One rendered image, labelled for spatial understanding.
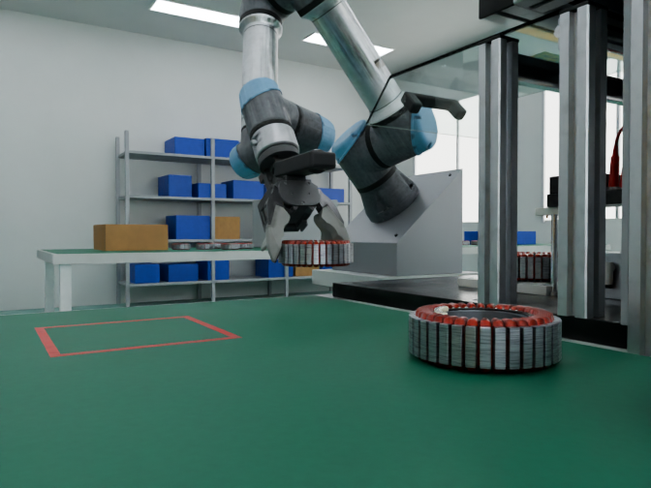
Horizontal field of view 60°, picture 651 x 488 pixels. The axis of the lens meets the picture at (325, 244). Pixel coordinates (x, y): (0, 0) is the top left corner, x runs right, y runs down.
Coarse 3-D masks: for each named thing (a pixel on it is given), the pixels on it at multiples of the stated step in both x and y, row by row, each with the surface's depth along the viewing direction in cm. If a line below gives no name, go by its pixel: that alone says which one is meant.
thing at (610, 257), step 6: (606, 252) 67; (612, 252) 67; (618, 252) 67; (606, 258) 66; (612, 258) 66; (618, 258) 65; (618, 264) 65; (618, 270) 65; (618, 276) 65; (618, 282) 65; (612, 288) 66; (618, 288) 65; (606, 294) 66; (612, 294) 66; (618, 294) 65
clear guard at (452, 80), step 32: (512, 32) 60; (544, 32) 60; (608, 32) 60; (448, 64) 71; (608, 64) 71; (384, 96) 80; (416, 96) 82; (448, 96) 84; (416, 128) 87; (448, 128) 90
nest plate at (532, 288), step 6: (462, 282) 81; (468, 282) 80; (474, 282) 79; (522, 282) 74; (528, 282) 74; (534, 282) 74; (540, 282) 74; (546, 282) 74; (516, 288) 73; (522, 288) 72; (528, 288) 71; (534, 288) 70; (540, 288) 70; (546, 288) 69; (540, 294) 70; (546, 294) 69
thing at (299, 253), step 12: (288, 240) 82; (300, 240) 87; (312, 240) 88; (324, 240) 88; (336, 240) 82; (348, 240) 83; (288, 252) 80; (300, 252) 79; (312, 252) 79; (324, 252) 79; (336, 252) 79; (348, 252) 81; (288, 264) 81; (300, 264) 80; (312, 264) 79; (324, 264) 79; (336, 264) 80; (348, 264) 83
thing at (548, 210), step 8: (552, 176) 73; (608, 176) 70; (552, 184) 73; (552, 192) 73; (608, 192) 66; (616, 192) 65; (552, 200) 73; (608, 200) 66; (616, 200) 65; (536, 208) 75; (544, 208) 74; (552, 208) 73
